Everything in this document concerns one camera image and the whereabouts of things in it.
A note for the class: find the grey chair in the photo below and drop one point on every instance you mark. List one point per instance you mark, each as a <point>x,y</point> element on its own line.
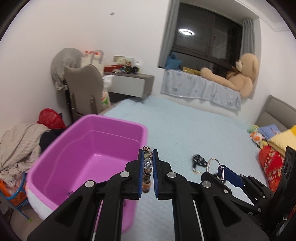
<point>85,86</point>

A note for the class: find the blue plush toy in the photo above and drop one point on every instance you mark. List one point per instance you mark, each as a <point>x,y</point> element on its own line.
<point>172,62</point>

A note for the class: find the beige clothes pile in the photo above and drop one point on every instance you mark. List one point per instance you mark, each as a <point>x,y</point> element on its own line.
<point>20,149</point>

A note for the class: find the large tan teddy bear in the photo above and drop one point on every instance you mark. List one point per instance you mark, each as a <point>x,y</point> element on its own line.
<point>241,79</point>

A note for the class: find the purple plastic tub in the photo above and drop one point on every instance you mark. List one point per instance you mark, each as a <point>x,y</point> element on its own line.
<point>94,148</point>

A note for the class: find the grey upholstered headboard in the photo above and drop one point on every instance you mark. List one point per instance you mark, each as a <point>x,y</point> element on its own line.
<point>276,111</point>

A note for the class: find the white plastic bag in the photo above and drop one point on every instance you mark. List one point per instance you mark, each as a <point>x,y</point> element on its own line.
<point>105,99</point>

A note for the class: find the grey garment on chair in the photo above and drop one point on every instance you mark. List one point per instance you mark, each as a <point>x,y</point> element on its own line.
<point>67,57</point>

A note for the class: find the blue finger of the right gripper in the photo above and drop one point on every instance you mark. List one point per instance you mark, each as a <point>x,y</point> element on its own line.
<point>227,174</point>

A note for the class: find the large silver ring bangle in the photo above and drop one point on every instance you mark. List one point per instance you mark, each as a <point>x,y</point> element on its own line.
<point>214,167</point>

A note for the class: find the light blue bed blanket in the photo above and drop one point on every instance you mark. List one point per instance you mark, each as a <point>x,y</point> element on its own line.
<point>185,139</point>

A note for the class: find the orange blue laundry basket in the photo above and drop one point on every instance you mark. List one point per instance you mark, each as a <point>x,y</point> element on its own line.
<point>16,195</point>

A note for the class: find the white tote bag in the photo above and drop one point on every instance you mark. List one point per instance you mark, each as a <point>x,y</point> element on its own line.
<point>94,58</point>

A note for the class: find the small plush toy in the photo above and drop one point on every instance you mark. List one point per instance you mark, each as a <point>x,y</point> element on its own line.
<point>256,136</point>

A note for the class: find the blue patterned window blanket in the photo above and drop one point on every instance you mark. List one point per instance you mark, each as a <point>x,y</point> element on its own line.
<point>184,85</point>

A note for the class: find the grey desk drawer unit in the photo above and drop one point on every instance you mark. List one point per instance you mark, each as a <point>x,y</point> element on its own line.
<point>135,85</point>

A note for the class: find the blue pillow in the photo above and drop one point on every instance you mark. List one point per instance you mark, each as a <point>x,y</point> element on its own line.
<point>269,131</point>

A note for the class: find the grey curtain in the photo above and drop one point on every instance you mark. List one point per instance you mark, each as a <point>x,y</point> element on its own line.
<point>169,32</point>

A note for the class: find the yellow folded blanket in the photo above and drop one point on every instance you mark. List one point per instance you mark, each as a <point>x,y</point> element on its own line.
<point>280,141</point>

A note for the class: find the red floral quilt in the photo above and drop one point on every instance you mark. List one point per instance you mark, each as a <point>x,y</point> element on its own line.
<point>271,162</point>

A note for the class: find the toy truck on desk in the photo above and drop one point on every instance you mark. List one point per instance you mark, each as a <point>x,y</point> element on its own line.
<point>131,69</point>

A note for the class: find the dark window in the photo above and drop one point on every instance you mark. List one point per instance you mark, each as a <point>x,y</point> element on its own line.
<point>203,35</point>

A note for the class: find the red plastic basket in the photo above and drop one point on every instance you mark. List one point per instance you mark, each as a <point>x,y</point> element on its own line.
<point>51,119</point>

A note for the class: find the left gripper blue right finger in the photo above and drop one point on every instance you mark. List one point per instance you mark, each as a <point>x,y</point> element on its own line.
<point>155,172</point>

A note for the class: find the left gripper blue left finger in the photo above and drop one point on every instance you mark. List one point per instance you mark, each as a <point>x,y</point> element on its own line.
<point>140,169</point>

